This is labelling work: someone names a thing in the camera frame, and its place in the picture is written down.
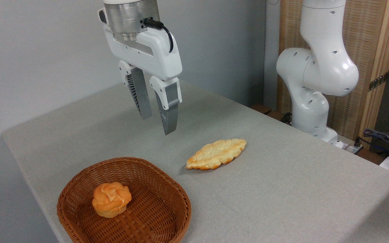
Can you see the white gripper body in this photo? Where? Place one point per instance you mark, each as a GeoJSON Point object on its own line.
{"type": "Point", "coordinates": [154, 55]}

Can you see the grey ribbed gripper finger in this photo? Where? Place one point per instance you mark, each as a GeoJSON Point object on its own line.
{"type": "Point", "coordinates": [139, 91]}
{"type": "Point", "coordinates": [171, 111]}

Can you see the leaf-shaped bread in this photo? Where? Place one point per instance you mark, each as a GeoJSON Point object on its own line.
{"type": "Point", "coordinates": [214, 153]}

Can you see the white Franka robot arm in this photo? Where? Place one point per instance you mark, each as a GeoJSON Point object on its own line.
{"type": "Point", "coordinates": [316, 67]}

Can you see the brown wicker basket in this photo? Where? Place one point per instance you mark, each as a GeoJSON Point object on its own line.
{"type": "Point", "coordinates": [154, 209]}

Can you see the round bun bread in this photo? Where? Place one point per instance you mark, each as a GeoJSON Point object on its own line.
{"type": "Point", "coordinates": [110, 199]}

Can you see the brown wooden platform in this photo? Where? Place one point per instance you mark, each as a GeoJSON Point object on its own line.
{"type": "Point", "coordinates": [264, 109]}

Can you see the grey tablecloth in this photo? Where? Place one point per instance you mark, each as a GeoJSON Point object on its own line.
{"type": "Point", "coordinates": [265, 189]}

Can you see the brass screen hinge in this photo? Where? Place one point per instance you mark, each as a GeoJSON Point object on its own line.
{"type": "Point", "coordinates": [378, 81]}

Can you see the wooden folding screen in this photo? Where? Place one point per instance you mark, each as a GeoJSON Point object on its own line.
{"type": "Point", "coordinates": [370, 37]}

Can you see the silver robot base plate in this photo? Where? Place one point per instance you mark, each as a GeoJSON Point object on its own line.
{"type": "Point", "coordinates": [349, 145]}

